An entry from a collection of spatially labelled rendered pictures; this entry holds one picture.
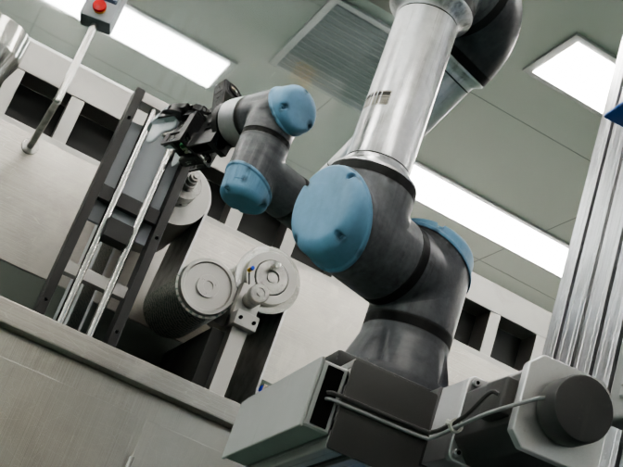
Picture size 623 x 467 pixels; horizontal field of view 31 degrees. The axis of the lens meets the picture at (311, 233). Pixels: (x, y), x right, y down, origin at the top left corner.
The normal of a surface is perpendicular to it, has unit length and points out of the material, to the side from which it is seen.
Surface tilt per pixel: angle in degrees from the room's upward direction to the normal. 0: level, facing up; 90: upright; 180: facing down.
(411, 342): 73
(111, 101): 90
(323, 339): 90
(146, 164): 90
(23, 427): 90
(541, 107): 180
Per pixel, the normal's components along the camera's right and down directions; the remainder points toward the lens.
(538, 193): -0.31, 0.86
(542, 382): 0.33, -0.29
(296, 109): 0.69, -0.08
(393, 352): 0.00, -0.69
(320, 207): -0.69, -0.38
